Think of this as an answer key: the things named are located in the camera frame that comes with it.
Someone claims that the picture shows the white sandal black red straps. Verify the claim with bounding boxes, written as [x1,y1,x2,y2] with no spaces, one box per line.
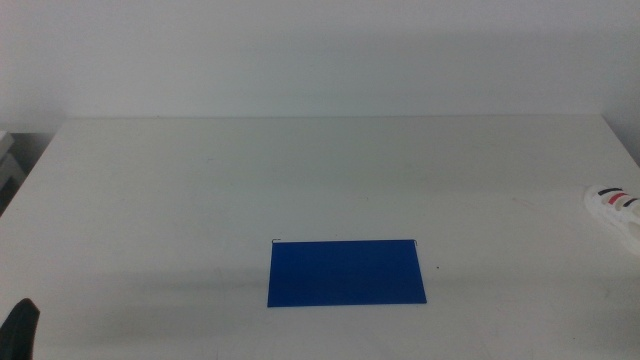
[583,184,640,257]

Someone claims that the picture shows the blue rectangular mat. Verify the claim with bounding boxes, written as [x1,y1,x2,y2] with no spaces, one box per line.
[266,238,428,308]

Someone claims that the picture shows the white side furniture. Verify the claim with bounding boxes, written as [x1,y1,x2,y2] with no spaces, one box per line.
[0,130,27,190]

